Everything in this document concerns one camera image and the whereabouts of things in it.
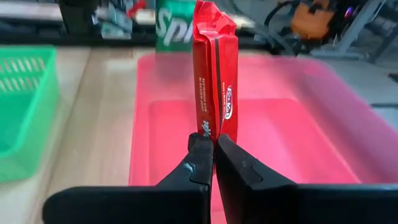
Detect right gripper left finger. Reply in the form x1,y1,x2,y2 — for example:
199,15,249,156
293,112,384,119
42,132,215,224

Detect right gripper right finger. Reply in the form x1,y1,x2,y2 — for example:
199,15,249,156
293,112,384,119
215,133,398,224

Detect red KitKat candy bar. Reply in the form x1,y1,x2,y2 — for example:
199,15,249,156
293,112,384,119
192,0,239,144

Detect pink translucent plastic basket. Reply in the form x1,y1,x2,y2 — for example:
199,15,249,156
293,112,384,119
128,52,398,224

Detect grey metal stand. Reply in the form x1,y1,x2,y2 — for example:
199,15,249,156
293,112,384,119
310,0,386,62

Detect green slotted plastic basket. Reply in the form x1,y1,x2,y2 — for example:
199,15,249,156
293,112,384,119
0,45,60,184

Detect green Sprite soda can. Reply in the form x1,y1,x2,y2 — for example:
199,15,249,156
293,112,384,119
154,0,197,53

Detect orange shop vacuum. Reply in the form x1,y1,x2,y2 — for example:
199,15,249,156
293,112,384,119
290,0,336,40

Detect black vacuum hose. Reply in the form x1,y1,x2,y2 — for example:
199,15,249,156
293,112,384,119
264,0,301,30

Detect black aluminium table frame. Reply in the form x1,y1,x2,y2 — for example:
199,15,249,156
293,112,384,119
0,30,158,47

